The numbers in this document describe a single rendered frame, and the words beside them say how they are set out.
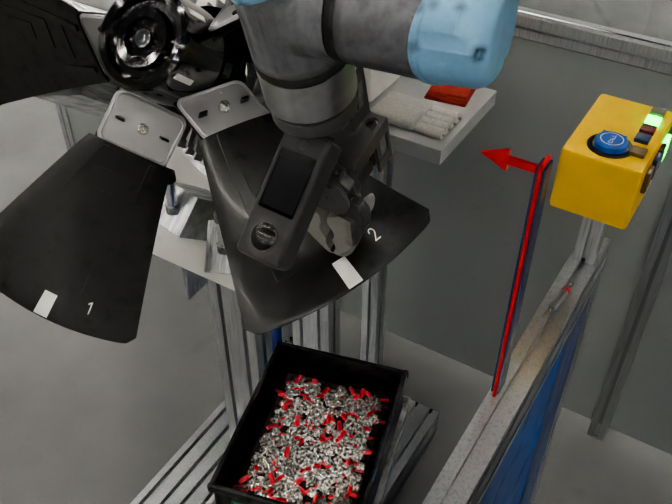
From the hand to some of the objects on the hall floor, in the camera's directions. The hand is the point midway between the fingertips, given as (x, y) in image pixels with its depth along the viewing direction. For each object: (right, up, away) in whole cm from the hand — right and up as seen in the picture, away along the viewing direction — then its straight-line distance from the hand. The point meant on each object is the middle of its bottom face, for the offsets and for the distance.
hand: (335, 252), depth 79 cm
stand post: (-16, -59, +98) cm, 116 cm away
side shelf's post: (+9, -35, +126) cm, 131 cm away
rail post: (+38, -64, +93) cm, 119 cm away
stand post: (-4, -46, +113) cm, 122 cm away
